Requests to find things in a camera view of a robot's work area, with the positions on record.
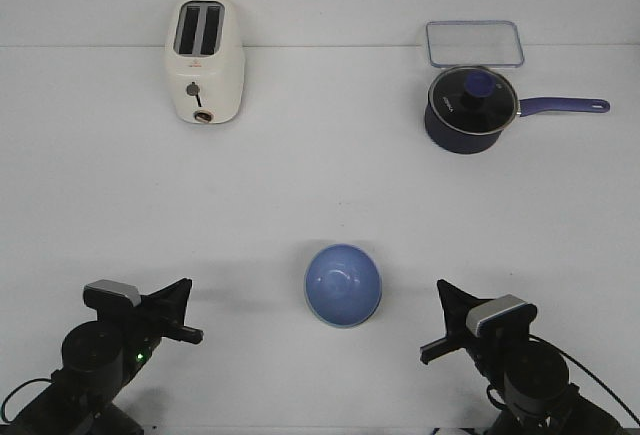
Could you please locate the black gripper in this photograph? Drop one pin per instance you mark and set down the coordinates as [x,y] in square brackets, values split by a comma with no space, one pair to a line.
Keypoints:
[160,315]
[488,351]

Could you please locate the dark blue saucepan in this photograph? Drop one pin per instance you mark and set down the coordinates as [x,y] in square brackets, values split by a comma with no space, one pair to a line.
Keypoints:
[471,131]

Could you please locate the blue plastic bowl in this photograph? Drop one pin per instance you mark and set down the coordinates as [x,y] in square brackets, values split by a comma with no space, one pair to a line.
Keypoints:
[342,286]

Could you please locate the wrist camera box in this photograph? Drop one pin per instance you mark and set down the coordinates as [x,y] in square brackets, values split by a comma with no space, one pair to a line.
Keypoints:
[497,310]
[109,295]

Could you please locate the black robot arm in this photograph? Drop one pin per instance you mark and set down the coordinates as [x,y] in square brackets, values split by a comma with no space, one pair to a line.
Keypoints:
[529,374]
[100,357]

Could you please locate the white two-slot toaster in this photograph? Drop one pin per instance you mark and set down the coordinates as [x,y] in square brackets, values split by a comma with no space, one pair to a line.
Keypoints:
[205,61]

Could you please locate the clear container lid blue rim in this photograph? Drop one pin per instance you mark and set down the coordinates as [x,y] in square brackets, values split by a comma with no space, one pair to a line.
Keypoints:
[491,43]

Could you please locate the glass saucepan lid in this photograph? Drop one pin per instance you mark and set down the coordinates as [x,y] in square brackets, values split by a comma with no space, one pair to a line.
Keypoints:
[472,87]

